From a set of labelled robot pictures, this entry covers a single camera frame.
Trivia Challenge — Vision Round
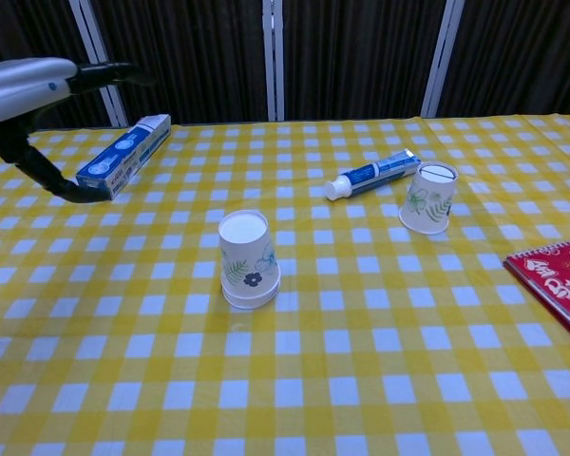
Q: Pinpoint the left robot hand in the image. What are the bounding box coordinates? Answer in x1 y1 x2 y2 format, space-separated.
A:
0 56 159 204

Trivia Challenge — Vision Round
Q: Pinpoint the paper cup with dark flower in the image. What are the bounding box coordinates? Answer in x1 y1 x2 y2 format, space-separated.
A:
218 210 281 301

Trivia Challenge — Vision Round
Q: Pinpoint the paper cup with line mark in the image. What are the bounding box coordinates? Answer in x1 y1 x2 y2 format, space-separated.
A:
398 161 459 235

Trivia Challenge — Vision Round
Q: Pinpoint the paper cup with blue flower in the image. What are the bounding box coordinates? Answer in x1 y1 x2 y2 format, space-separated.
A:
221 277 282 311

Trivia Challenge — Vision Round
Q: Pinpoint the yellow white checked tablecloth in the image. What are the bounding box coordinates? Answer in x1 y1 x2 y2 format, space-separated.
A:
0 112 570 456

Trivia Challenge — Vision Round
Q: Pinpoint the black pleated curtain panel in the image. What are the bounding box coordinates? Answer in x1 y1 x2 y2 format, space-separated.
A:
0 0 111 132
281 0 447 123
90 0 270 127
437 0 570 119

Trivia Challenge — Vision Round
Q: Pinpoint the blue white toothpaste box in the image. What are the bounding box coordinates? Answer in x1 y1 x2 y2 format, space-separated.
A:
74 113 172 200

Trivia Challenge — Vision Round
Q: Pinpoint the blue white toothpaste tube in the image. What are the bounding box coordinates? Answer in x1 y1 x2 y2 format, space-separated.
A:
323 148 422 201

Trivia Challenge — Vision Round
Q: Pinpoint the red spiral calendar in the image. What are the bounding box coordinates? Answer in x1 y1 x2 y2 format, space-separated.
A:
503 237 570 352

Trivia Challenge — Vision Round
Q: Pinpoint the white partition frame post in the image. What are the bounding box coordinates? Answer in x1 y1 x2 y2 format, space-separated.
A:
421 0 466 119
68 0 127 128
261 0 285 123

